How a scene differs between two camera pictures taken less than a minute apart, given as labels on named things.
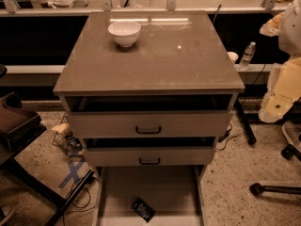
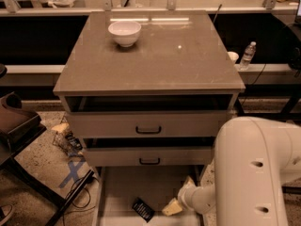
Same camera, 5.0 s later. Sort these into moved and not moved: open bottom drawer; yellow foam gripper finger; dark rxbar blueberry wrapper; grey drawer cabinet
Moved: yellow foam gripper finger
Not moved: open bottom drawer; dark rxbar blueberry wrapper; grey drawer cabinet
